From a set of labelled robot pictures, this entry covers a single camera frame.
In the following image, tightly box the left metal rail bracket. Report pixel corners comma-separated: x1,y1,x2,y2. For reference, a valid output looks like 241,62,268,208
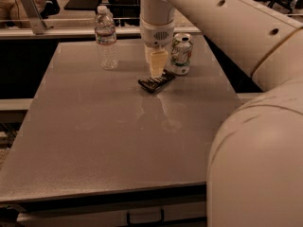
20,0,46,35

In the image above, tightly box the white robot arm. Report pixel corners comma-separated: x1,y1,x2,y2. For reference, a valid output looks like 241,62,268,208
141,0,303,227

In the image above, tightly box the white table drawer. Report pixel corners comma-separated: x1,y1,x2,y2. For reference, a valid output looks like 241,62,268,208
17,201,207,227

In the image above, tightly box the black rxbar chocolate bar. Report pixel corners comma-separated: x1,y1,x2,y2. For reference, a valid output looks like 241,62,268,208
138,69,175,94

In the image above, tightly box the dark background desk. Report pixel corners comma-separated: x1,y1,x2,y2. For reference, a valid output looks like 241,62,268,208
63,0,140,26

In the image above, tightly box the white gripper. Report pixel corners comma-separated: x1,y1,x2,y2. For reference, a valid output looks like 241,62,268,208
140,19,174,78

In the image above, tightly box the black drawer handle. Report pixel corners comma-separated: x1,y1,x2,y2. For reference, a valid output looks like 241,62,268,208
126,209,165,227

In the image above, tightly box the green white 7up can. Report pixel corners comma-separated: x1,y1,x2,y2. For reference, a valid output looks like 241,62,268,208
170,33,193,76

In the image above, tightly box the seated person in background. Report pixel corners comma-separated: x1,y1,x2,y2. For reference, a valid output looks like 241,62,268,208
0,0,61,28

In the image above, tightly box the clear plastic water bottle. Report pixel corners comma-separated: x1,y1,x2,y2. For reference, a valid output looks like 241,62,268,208
95,5,118,70

